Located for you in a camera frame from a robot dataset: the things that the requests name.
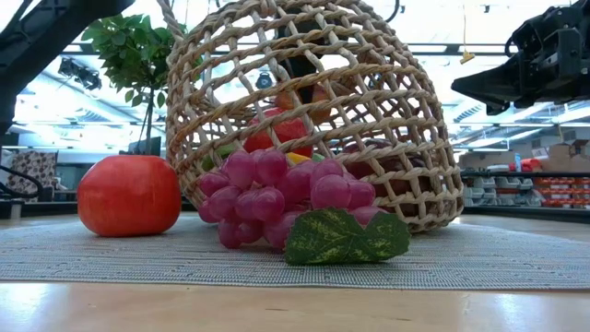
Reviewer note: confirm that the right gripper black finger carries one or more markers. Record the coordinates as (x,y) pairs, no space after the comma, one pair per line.
(498,85)

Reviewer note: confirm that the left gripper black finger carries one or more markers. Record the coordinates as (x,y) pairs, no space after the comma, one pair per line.
(308,90)

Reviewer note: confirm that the orange fruit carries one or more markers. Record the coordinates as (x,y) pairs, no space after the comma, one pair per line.
(283,100)

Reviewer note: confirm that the red apple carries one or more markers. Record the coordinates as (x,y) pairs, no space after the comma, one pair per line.
(276,138)
(129,196)

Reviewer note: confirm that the yellow bell pepper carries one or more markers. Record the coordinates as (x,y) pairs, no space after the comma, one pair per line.
(297,158)

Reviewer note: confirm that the green cucumber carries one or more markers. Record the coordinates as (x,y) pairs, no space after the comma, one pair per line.
(221,154)

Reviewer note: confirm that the dark red pomegranate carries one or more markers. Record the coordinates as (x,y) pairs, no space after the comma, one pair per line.
(396,184)

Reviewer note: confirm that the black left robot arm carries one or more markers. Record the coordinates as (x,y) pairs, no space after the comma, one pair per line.
(37,46)

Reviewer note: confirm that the yellow hanging pendant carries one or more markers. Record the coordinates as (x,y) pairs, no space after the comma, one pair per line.
(467,57)

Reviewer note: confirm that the brown cardboard box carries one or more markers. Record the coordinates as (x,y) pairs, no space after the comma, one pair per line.
(562,157)

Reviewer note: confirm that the rack of small grey bins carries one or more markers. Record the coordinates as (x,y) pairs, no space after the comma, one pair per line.
(498,191)

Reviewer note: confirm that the purple grape bunch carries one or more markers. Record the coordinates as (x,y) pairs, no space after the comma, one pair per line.
(258,203)

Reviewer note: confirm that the rack of small red bins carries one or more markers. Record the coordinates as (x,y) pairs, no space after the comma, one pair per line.
(562,191)

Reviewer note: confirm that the green potted plant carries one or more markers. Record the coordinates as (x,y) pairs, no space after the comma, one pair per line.
(124,50)

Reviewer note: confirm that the black ceiling fixture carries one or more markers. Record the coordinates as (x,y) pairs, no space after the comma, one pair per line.
(80,74)

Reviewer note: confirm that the grey woven placemat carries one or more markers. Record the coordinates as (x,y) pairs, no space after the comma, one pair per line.
(92,258)

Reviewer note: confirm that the floral patterned cushion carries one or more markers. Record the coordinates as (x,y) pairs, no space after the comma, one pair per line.
(32,170)

